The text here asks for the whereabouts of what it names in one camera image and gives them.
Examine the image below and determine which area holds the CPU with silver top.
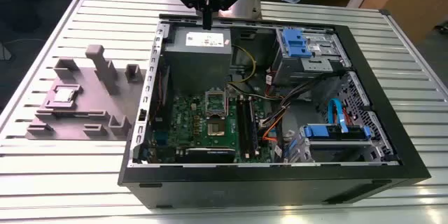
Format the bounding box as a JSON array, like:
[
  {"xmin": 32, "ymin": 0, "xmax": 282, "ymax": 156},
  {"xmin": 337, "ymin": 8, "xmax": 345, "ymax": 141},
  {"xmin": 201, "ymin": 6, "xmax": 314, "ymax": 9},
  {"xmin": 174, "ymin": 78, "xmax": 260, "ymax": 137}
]
[{"xmin": 52, "ymin": 87, "xmax": 76, "ymax": 103}]

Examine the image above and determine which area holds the CPU socket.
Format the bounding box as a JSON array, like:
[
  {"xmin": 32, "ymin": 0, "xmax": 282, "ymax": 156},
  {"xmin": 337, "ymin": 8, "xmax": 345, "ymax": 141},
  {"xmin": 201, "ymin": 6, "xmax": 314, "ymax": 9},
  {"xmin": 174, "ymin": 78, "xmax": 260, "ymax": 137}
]
[{"xmin": 205, "ymin": 118, "xmax": 229, "ymax": 137}]

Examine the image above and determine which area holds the blue disk carrier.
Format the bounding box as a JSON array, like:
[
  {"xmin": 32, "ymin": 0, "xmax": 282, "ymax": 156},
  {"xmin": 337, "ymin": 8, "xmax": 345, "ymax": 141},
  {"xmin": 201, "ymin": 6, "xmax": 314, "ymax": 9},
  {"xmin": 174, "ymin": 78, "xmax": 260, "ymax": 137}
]
[
  {"xmin": 282, "ymin": 28, "xmax": 313, "ymax": 59},
  {"xmin": 302, "ymin": 125, "xmax": 372, "ymax": 141}
]

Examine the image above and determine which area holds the grey power supply unit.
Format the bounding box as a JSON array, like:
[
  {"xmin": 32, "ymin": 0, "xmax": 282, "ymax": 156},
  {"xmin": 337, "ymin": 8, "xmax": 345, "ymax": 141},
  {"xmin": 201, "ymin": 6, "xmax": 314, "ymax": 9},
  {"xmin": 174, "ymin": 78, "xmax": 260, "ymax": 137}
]
[{"xmin": 162, "ymin": 26, "xmax": 234, "ymax": 96}]

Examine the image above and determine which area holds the metal drive cage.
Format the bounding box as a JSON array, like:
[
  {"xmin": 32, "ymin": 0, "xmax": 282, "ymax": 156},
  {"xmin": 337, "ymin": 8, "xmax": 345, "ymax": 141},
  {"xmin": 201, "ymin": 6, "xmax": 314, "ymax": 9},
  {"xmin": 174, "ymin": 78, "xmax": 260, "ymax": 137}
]
[{"xmin": 272, "ymin": 26, "xmax": 353, "ymax": 86}]

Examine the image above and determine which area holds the metal socket cover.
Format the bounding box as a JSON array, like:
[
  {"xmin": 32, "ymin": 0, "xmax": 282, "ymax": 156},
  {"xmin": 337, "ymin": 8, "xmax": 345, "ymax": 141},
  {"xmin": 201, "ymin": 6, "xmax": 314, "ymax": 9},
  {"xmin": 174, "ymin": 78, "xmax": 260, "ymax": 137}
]
[{"xmin": 204, "ymin": 87, "xmax": 230, "ymax": 119}]

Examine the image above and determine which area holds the grey parts rack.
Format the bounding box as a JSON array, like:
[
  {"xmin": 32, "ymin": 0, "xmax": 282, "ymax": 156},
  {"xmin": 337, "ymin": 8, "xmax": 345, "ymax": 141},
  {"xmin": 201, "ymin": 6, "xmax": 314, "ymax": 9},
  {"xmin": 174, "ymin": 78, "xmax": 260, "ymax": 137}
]
[{"xmin": 25, "ymin": 44, "xmax": 148, "ymax": 141}]

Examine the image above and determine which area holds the black RAM slot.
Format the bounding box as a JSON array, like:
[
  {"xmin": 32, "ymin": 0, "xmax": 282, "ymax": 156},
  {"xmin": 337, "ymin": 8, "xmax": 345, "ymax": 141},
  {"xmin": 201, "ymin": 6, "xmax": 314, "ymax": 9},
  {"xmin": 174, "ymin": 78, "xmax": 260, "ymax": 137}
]
[
  {"xmin": 241, "ymin": 95, "xmax": 254, "ymax": 157},
  {"xmin": 245, "ymin": 95, "xmax": 258, "ymax": 157},
  {"xmin": 236, "ymin": 95, "xmax": 249, "ymax": 157}
]

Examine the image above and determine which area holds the green motherboard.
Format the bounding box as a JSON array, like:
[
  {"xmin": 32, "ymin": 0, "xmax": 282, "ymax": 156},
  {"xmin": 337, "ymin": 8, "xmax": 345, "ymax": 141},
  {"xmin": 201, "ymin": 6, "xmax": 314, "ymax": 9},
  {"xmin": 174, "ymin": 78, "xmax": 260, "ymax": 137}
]
[{"xmin": 148, "ymin": 87, "xmax": 277, "ymax": 164}]

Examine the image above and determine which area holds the RAM stick with white label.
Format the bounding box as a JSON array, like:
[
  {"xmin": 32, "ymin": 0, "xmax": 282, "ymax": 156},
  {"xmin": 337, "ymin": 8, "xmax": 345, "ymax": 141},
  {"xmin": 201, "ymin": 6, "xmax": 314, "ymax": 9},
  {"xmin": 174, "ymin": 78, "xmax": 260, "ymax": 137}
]
[{"xmin": 50, "ymin": 112, "xmax": 92, "ymax": 119}]

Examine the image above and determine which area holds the black graphics card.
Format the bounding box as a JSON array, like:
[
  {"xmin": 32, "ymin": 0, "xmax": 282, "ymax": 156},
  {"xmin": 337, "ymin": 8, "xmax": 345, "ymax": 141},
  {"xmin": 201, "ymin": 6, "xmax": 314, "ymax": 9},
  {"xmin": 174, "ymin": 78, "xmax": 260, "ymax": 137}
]
[{"xmin": 174, "ymin": 145, "xmax": 236, "ymax": 164}]

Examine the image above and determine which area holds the metal disk bay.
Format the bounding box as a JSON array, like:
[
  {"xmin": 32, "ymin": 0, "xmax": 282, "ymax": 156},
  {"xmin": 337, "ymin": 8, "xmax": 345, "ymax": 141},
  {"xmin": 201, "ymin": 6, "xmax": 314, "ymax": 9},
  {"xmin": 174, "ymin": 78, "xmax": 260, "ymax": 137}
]
[{"xmin": 298, "ymin": 123, "xmax": 400, "ymax": 163}]

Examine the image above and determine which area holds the black PC case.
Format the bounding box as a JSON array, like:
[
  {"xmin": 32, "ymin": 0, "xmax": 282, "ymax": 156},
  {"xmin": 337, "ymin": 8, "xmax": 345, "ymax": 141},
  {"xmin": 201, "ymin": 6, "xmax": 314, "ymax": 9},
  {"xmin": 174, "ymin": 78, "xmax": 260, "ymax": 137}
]
[{"xmin": 117, "ymin": 13, "xmax": 432, "ymax": 210}]

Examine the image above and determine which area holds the yellow wire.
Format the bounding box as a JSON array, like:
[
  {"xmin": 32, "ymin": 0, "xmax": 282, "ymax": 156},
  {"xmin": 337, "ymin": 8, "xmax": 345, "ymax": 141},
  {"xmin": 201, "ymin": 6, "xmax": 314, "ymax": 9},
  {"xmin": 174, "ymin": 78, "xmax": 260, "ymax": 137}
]
[{"xmin": 229, "ymin": 44, "xmax": 258, "ymax": 85}]

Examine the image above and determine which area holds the black wire bundle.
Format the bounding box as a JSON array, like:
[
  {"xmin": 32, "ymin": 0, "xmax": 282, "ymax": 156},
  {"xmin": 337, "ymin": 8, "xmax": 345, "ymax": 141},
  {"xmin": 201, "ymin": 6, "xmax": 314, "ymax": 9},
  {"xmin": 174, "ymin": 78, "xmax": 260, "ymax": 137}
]
[{"xmin": 260, "ymin": 73, "xmax": 345, "ymax": 130}]

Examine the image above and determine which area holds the orange wire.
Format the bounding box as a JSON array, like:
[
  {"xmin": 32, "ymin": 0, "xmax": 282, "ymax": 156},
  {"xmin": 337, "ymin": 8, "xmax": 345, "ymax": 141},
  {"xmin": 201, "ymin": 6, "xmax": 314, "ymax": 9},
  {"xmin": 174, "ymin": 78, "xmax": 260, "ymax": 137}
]
[{"xmin": 261, "ymin": 113, "xmax": 281, "ymax": 143}]

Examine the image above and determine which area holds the blue flat wire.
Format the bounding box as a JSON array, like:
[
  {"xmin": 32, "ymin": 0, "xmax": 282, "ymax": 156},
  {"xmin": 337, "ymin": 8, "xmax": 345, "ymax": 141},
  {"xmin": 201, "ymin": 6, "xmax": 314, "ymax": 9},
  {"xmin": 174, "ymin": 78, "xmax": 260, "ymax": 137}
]
[{"xmin": 328, "ymin": 97, "xmax": 350, "ymax": 133}]

